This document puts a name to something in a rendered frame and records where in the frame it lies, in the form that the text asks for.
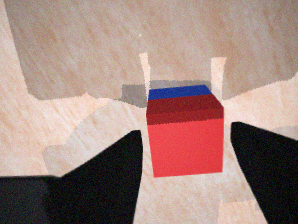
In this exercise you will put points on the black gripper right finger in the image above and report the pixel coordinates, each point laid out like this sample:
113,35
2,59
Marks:
269,162

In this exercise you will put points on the blue block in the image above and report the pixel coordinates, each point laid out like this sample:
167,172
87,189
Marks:
178,92

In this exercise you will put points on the red block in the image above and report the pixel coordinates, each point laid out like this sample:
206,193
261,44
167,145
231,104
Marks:
186,135

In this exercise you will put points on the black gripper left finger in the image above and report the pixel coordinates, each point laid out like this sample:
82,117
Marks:
103,190

